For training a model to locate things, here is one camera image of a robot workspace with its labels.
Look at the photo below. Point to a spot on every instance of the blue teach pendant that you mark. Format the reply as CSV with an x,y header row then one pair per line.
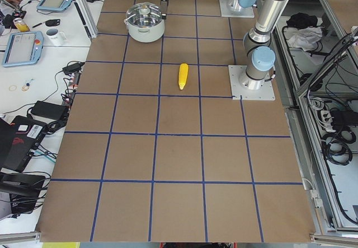
x,y
23,48
53,5

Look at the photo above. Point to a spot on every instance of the yellow corn cob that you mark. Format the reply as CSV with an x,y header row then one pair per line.
x,y
182,75

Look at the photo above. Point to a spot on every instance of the white crumpled cloth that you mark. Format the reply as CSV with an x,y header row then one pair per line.
x,y
306,39

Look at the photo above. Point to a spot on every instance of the black small power brick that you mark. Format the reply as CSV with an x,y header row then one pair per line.
x,y
73,68

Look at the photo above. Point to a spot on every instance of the white mug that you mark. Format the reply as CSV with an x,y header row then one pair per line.
x,y
57,38

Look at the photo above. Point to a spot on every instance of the black power adapter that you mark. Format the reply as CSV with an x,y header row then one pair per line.
x,y
49,110

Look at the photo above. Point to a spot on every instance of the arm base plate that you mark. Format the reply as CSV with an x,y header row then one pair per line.
x,y
237,8
244,88

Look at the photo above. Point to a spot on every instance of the aluminium frame post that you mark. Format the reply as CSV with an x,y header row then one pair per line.
x,y
86,18

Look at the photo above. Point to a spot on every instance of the blue teach pendant far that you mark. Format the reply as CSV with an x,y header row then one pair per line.
x,y
53,5

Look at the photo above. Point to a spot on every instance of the pale green cooking pot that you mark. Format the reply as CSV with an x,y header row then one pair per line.
x,y
146,34

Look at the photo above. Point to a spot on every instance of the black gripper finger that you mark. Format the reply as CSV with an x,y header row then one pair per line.
x,y
164,8

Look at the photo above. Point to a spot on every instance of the glass pot lid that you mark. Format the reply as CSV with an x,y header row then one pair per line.
x,y
144,14

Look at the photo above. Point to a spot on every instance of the blue teach pendant near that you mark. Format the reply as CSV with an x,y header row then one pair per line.
x,y
23,48

